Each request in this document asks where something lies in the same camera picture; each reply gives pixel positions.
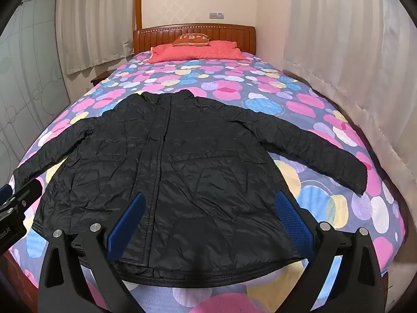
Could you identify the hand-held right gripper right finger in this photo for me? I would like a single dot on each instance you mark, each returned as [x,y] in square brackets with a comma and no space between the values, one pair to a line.
[293,219]

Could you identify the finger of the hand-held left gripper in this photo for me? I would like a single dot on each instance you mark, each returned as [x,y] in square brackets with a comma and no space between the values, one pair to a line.
[29,191]
[5,193]

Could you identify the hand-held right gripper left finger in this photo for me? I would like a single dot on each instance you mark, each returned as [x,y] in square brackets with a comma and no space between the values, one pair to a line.
[127,224]

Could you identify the black puffer jacket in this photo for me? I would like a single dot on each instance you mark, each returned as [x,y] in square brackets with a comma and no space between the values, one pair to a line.
[195,169]

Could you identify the frosted glass wardrobe door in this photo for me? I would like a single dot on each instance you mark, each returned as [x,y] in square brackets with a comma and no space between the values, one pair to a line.
[29,81]

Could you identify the wooden nightstand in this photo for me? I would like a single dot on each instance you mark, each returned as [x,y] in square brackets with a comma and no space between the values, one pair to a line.
[99,77]

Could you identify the dotted colourful bed sheet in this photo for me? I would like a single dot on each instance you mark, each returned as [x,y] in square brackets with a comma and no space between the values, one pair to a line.
[228,84]

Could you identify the long cream curtain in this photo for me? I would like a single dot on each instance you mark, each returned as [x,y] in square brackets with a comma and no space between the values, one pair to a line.
[342,55]

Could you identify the short cream curtain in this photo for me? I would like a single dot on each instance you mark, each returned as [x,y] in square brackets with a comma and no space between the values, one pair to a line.
[94,22]

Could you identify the red quilted pillow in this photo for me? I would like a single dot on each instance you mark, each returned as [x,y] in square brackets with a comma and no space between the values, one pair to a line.
[195,53]

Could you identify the orange-brown printed cushion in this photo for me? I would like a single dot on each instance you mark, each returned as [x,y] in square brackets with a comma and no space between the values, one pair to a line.
[192,39]

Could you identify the wooden bed headboard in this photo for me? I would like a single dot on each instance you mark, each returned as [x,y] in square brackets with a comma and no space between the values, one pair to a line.
[228,34]

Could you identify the white wall switch plate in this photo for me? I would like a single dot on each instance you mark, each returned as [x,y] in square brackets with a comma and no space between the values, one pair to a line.
[216,15]

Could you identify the tall wooden wall post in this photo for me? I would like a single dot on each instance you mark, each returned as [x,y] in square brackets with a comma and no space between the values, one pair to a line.
[139,0]

